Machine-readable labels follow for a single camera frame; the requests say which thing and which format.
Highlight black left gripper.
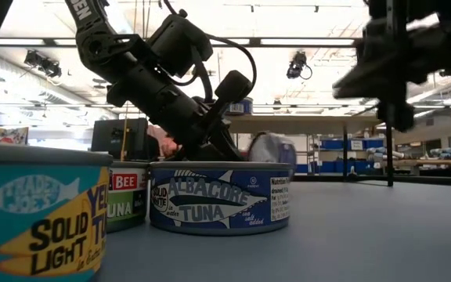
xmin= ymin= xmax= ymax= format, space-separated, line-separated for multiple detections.
xmin=106 ymin=65 xmax=247 ymax=162

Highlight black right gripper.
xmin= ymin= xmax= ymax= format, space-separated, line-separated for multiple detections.
xmin=333 ymin=17 xmax=451 ymax=132

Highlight wooden workbench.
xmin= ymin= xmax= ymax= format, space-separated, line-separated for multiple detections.
xmin=393 ymin=158 xmax=451 ymax=168

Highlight green Bumble Bee tuna can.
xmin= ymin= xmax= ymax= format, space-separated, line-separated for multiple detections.
xmin=106 ymin=161 xmax=150 ymax=233

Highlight black monitor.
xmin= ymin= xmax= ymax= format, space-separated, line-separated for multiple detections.
xmin=91 ymin=117 xmax=150 ymax=161

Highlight blue table mat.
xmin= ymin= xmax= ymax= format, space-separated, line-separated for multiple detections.
xmin=92 ymin=180 xmax=451 ymax=282

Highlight teal Trader Joe's tuna can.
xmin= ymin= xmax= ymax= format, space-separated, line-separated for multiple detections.
xmin=0 ymin=141 xmax=114 ymax=282

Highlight colourful sign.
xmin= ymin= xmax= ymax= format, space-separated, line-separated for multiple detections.
xmin=0 ymin=126 xmax=30 ymax=146

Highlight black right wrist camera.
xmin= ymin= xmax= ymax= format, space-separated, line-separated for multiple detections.
xmin=356 ymin=17 xmax=397 ymax=63

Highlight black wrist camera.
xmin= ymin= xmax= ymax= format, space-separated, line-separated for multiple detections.
xmin=356 ymin=17 xmax=397 ymax=63
xmin=214 ymin=70 xmax=254 ymax=106

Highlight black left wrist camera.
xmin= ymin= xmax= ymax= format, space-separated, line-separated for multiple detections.
xmin=214 ymin=70 xmax=254 ymax=106

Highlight wooden shelf black frame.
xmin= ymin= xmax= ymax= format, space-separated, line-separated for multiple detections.
xmin=225 ymin=99 xmax=395 ymax=188

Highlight black table frame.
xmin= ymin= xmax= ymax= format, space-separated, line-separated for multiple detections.
xmin=292 ymin=174 xmax=451 ymax=186

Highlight black left camera cable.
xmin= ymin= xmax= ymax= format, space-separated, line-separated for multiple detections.
xmin=162 ymin=0 xmax=258 ymax=95

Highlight yellow strap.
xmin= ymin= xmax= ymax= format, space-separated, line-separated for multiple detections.
xmin=120 ymin=113 xmax=129 ymax=162

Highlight black overhead frame bar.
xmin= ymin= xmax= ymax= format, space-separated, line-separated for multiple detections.
xmin=0 ymin=37 xmax=362 ymax=49

